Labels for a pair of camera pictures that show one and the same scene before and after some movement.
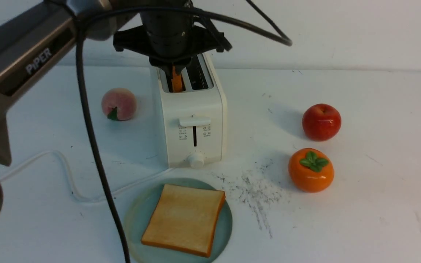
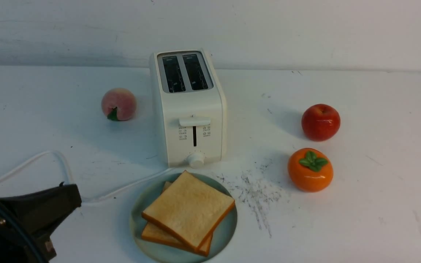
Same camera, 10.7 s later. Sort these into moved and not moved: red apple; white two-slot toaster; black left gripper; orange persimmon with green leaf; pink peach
Moved: black left gripper
Not moved: orange persimmon with green leaf; pink peach; white two-slot toaster; red apple
